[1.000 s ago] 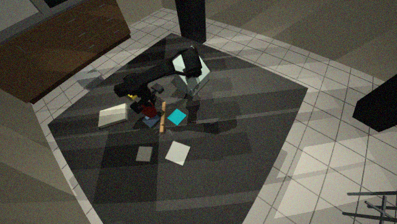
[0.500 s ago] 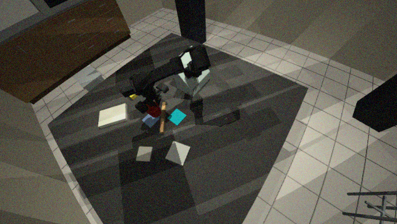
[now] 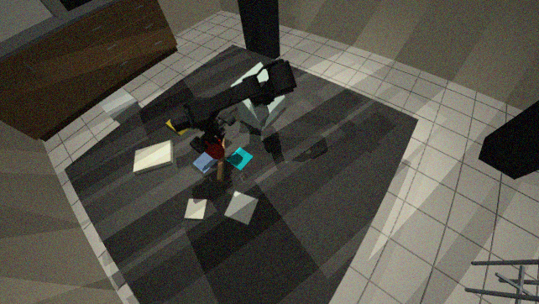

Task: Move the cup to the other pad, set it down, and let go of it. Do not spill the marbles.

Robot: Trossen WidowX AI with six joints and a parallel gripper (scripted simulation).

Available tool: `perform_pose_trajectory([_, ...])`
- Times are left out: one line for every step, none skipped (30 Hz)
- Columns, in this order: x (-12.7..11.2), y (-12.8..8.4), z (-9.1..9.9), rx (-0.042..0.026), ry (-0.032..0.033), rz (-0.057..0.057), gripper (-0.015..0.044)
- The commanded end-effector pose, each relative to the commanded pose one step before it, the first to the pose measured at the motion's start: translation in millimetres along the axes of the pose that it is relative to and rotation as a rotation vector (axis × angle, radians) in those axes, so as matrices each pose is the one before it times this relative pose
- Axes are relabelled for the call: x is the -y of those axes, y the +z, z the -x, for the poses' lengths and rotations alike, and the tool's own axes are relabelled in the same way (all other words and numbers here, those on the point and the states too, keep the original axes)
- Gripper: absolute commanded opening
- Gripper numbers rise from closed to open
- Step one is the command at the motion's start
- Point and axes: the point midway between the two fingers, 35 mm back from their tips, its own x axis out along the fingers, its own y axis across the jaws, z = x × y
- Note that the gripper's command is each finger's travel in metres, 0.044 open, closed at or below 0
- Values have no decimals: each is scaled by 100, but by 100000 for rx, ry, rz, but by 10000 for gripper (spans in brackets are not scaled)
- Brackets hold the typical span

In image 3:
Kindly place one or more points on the cream flat rectangular block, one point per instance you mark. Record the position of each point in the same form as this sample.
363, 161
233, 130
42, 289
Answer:
153, 156

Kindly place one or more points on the yellow rectangular block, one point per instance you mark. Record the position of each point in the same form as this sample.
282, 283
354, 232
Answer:
169, 125

